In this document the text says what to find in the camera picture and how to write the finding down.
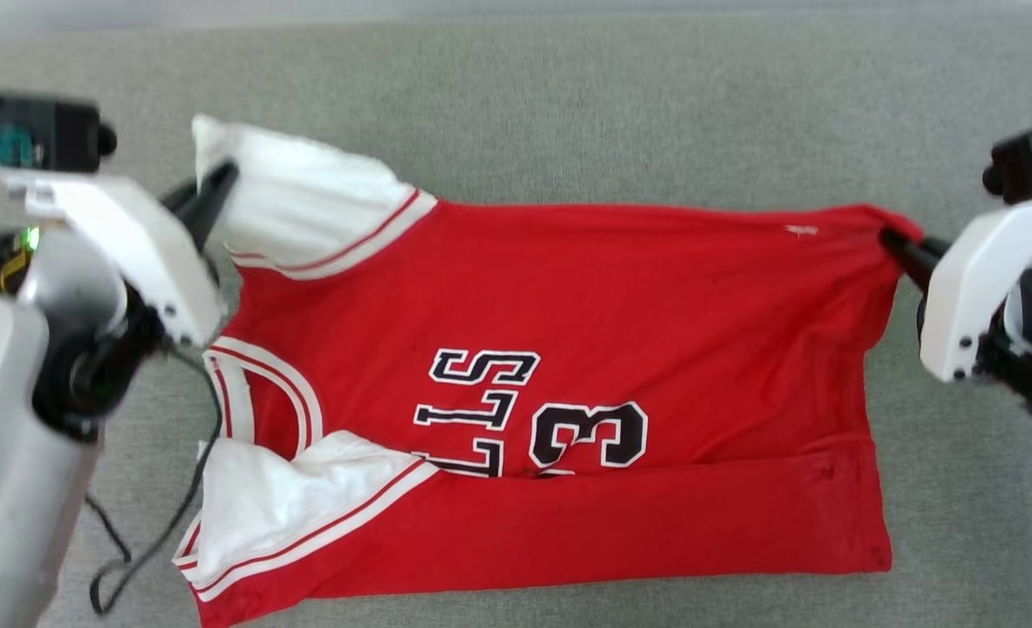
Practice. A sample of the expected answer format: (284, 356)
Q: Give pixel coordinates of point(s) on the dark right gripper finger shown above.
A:
(915, 257)

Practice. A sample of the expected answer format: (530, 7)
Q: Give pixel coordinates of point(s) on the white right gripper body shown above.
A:
(969, 288)

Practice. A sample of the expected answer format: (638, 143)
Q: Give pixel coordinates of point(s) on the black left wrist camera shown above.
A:
(49, 131)

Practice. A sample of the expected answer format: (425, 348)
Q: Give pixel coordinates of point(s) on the red white basketball jersey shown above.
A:
(568, 296)

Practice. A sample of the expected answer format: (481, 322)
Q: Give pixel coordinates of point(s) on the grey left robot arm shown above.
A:
(1, 453)

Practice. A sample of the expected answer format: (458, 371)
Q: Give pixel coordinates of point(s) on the grey fabric sofa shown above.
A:
(568, 113)

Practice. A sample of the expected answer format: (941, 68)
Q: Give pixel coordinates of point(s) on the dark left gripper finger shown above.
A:
(201, 201)

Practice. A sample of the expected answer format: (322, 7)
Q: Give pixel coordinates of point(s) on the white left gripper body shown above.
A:
(132, 235)

